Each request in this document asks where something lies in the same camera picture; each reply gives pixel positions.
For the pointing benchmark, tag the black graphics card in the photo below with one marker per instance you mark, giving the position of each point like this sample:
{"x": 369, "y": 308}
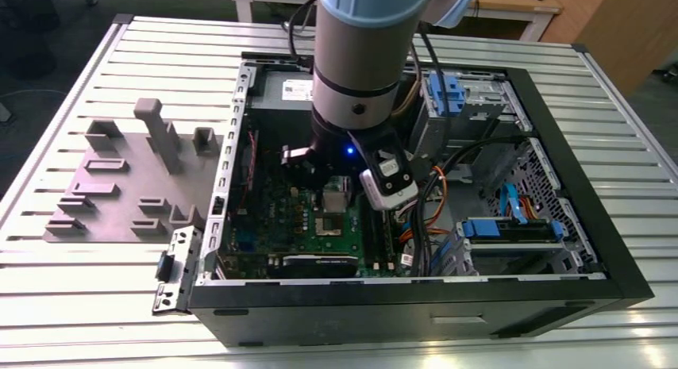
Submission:
{"x": 318, "y": 266}

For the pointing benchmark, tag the tall grey drive cage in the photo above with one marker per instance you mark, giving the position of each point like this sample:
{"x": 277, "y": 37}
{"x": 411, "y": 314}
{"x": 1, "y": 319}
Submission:
{"x": 440, "y": 135}

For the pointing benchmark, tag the black RAM slot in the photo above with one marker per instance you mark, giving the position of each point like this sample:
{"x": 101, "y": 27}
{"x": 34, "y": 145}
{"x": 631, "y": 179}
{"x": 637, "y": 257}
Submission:
{"x": 386, "y": 242}
{"x": 373, "y": 242}

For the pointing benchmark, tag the CPU socket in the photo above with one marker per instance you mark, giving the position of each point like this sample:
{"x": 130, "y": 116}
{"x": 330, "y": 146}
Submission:
{"x": 330, "y": 225}

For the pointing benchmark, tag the black table corner cap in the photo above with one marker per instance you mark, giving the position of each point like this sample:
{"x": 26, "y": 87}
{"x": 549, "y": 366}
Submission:
{"x": 124, "y": 19}
{"x": 580, "y": 48}

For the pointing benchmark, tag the perforated grey disk bay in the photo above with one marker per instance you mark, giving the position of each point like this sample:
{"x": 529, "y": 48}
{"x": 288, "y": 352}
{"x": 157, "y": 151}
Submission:
{"x": 515, "y": 248}

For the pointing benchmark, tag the blue plastic drive latch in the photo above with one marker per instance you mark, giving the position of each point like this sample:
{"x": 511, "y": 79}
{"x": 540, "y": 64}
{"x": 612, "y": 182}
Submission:
{"x": 453, "y": 93}

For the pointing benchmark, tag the silver square CPU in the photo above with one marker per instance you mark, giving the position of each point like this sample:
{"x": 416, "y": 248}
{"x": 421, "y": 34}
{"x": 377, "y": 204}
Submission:
{"x": 334, "y": 202}

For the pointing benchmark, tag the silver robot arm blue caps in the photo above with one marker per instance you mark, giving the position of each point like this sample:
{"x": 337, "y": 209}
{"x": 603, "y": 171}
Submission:
{"x": 356, "y": 47}

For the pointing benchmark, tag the wooden cabinet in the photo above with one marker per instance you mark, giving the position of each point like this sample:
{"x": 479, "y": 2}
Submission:
{"x": 625, "y": 35}

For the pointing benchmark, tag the green motherboard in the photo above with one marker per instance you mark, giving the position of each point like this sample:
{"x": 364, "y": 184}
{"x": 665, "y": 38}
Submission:
{"x": 281, "y": 226}

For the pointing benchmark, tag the grey power supply white label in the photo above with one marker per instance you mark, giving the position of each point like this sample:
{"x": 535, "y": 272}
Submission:
{"x": 276, "y": 127}

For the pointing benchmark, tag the black open PC case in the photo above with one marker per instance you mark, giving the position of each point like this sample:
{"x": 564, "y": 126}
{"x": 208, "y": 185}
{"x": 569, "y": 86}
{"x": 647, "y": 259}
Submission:
{"x": 372, "y": 317}

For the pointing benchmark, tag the hard disk in blue carrier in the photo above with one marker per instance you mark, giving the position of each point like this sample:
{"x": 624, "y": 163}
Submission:
{"x": 485, "y": 229}

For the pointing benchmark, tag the grey plastic parts rack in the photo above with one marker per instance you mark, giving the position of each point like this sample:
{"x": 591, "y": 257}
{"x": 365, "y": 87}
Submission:
{"x": 133, "y": 186}

